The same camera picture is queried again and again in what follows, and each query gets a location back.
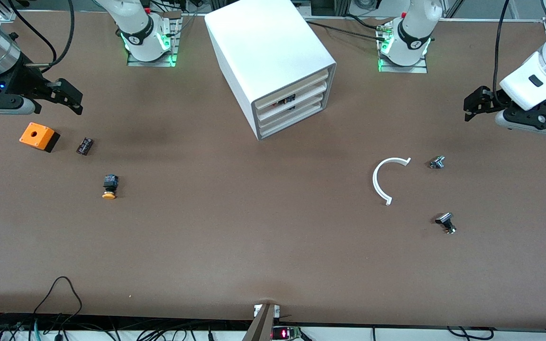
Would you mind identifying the white plastic drawer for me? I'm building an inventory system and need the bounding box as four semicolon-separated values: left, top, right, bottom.
258;92;327;131
254;70;329;112
256;81;328;121
260;102;325;139

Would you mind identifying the white drawer cabinet housing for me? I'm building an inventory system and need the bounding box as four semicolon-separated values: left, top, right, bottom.
205;0;337;141

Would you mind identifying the device with red display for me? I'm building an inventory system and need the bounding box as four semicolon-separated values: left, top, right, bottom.
272;326;302;341

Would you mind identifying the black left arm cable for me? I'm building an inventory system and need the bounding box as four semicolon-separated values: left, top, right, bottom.
493;0;511;106

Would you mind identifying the orange button enclosure box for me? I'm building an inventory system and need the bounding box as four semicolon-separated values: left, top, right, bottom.
19;122;61;153

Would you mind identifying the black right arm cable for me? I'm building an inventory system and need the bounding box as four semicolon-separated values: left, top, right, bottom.
8;0;75;72

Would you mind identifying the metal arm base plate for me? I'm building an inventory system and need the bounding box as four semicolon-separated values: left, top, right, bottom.
378;42;428;74
127;12;181;67

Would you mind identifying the yellow push button switch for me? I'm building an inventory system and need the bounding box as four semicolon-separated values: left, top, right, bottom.
102;175;119;200

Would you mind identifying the white C-shaped plastic ring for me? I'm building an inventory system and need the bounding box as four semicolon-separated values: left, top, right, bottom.
373;157;412;206

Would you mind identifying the black cable to arm base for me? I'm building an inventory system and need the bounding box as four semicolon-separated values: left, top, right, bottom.
306;13;387;42

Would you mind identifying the thin black looped cable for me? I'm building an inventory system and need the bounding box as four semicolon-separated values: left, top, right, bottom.
34;276;83;327

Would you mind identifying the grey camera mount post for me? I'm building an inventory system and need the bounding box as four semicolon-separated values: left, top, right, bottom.
242;303;281;341

